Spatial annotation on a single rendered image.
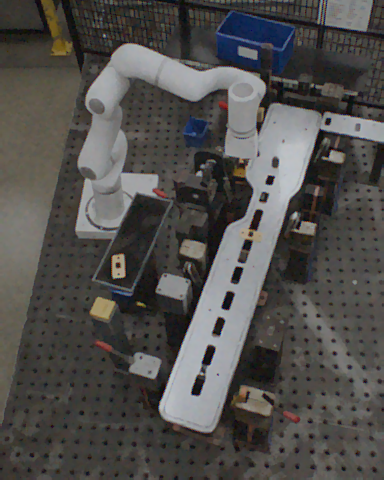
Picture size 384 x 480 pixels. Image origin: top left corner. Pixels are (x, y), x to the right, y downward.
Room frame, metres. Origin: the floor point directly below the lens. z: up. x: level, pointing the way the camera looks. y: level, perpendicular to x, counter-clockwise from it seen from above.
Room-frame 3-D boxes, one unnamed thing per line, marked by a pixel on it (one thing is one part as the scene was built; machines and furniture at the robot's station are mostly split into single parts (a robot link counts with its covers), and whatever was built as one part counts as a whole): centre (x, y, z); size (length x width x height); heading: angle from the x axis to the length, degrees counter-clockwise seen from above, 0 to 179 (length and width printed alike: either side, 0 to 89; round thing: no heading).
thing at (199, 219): (1.25, -0.01, 0.89); 0.13 x 0.11 x 0.38; 66
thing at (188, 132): (1.95, -0.06, 0.74); 0.11 x 0.10 x 0.09; 156
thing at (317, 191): (1.37, -0.47, 0.84); 0.11 x 0.08 x 0.29; 66
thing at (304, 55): (2.09, -0.39, 1.02); 0.90 x 0.22 x 0.03; 66
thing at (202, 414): (1.17, -0.20, 1.00); 1.38 x 0.22 x 0.02; 156
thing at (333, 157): (1.48, -0.56, 0.87); 0.12 x 0.09 x 0.35; 66
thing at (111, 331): (0.89, 0.31, 0.92); 0.08 x 0.08 x 0.44; 66
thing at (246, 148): (1.29, -0.18, 1.40); 0.10 x 0.07 x 0.11; 72
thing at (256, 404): (0.58, -0.13, 0.88); 0.15 x 0.11 x 0.36; 66
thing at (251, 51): (2.11, -0.35, 1.10); 0.30 x 0.17 x 0.13; 58
